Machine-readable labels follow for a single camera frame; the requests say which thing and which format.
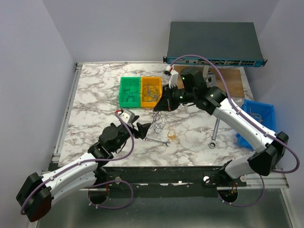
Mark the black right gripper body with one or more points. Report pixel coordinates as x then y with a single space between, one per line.
178 96

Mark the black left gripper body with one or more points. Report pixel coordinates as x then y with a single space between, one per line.
124 135

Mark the orange plastic bin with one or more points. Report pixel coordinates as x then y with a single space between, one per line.
151 91

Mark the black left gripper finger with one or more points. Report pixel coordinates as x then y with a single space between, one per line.
133 119
142 130

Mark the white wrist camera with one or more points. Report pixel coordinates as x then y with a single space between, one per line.
126 115
173 74

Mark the silver ratchet wrench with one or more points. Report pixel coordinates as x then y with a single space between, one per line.
212 143

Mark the aluminium frame rail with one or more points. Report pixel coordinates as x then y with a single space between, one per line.
272 181

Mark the blue plastic bin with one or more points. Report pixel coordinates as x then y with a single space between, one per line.
261 112

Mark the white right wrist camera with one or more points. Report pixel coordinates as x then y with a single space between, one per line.
173 74

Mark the small open-end wrench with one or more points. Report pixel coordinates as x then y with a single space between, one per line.
165 143

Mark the grey network switch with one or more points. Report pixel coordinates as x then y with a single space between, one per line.
222 43

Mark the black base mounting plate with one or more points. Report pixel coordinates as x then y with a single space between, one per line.
162 182

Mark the green plastic bin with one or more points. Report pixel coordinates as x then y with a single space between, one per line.
130 92

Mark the brown wooden board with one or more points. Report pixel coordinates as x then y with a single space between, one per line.
231 76

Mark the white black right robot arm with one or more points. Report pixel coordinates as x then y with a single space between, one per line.
189 86

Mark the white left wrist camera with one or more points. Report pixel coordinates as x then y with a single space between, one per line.
126 115

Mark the grey metal stand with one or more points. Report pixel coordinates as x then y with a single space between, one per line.
209 77

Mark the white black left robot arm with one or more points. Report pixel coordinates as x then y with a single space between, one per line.
39 192

